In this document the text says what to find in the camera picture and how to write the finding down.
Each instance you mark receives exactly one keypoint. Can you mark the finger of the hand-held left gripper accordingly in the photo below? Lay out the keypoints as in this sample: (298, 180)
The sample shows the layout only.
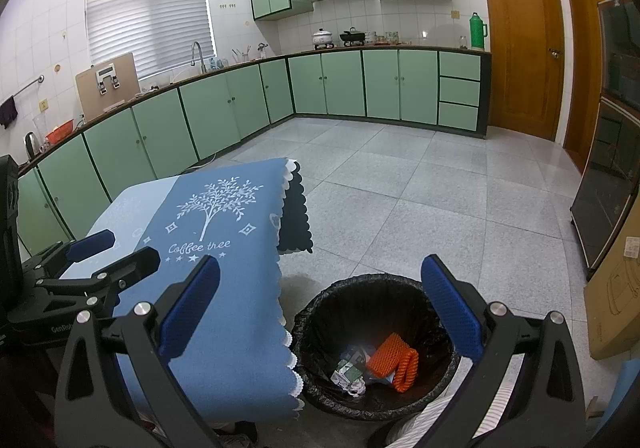
(135, 265)
(92, 243)

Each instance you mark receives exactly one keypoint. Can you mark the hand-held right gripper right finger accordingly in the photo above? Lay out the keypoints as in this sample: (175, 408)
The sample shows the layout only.
(452, 308)

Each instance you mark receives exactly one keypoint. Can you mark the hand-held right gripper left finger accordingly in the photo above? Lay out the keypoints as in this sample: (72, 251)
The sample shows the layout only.
(190, 308)

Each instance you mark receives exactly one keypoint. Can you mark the orange foam fruit net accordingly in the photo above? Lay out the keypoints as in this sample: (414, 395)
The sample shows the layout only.
(387, 353)

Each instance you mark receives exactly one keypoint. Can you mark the green white drink carton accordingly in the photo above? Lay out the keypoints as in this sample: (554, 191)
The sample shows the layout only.
(350, 370)

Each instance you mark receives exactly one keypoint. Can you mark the black lined trash bin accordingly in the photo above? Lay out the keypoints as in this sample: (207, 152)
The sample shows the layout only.
(330, 308)

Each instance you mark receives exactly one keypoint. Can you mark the white tissue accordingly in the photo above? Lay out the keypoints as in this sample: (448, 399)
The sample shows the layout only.
(357, 387)

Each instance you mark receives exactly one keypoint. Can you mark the blue tree print tablecloth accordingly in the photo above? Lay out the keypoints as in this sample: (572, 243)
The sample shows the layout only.
(225, 238)

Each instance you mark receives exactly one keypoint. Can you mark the white striped cloth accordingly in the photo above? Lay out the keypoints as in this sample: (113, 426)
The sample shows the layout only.
(500, 398)

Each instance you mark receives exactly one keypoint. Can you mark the metal kettle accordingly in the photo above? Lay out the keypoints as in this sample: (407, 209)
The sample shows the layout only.
(31, 146)

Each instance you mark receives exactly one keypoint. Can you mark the red basin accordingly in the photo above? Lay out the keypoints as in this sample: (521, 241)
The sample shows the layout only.
(60, 131)

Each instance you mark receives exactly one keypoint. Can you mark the dark scalloped cloth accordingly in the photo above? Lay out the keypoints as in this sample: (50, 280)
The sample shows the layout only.
(295, 218)

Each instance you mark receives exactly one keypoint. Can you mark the dark shoe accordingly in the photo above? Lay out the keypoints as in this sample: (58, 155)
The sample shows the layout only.
(235, 440)

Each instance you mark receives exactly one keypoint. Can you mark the dark towel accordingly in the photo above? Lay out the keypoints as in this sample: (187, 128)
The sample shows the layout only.
(7, 112)

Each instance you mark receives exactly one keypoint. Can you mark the large cardboard box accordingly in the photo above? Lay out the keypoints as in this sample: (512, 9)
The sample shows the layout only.
(617, 298)

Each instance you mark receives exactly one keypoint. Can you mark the metal towel bar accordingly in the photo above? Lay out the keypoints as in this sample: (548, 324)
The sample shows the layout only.
(30, 84)

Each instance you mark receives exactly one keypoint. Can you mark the black glass front cabinet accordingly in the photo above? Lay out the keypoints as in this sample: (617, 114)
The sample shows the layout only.
(605, 168)

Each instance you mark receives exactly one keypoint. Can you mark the metal faucet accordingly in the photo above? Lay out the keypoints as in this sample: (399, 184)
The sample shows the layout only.
(203, 63)

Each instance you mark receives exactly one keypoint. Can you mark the white window blind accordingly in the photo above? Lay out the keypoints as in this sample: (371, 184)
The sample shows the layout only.
(145, 13)

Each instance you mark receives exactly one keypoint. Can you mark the green base cabinets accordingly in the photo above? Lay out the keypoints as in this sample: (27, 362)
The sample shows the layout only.
(325, 83)

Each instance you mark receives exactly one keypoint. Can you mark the plain wooden door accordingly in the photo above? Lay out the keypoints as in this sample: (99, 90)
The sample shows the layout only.
(585, 78)

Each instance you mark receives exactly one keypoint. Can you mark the green thermos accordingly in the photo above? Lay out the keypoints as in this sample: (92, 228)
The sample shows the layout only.
(477, 33)

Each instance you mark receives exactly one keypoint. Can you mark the black wok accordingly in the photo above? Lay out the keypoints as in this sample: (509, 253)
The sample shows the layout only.
(353, 36)

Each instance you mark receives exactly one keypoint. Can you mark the white cooking pot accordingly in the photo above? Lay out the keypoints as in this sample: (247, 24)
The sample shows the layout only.
(322, 38)

